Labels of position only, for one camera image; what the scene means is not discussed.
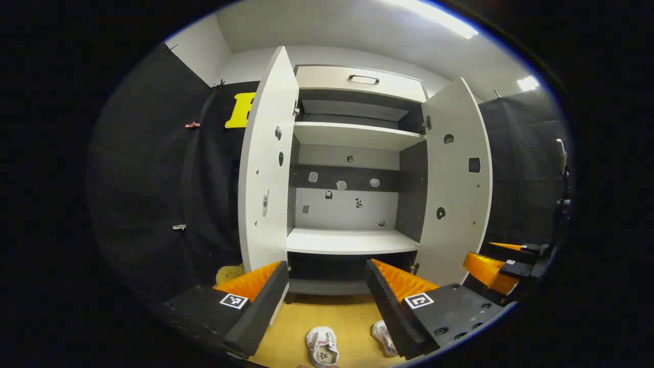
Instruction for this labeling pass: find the white shoe cabinet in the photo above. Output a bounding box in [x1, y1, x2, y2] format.
[284, 64, 430, 305]

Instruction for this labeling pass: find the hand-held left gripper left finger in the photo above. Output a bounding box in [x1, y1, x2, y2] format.
[151, 261, 290, 359]

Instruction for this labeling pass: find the white cabinet drawer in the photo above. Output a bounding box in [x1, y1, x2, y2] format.
[295, 65, 428, 103]

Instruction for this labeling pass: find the yellow plush toy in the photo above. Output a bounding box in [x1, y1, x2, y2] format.
[216, 263, 246, 286]

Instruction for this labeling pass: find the black backdrop cloth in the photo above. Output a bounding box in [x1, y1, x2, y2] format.
[478, 89, 568, 246]
[87, 41, 261, 307]

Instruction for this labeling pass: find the white shoe cabinet door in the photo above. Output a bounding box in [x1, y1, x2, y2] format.
[238, 46, 300, 328]
[416, 77, 492, 287]

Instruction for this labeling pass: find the white canvas shoe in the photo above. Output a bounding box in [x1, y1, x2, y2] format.
[306, 326, 340, 367]
[371, 320, 399, 357]

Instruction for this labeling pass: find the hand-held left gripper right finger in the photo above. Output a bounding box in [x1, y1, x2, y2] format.
[364, 258, 517, 361]

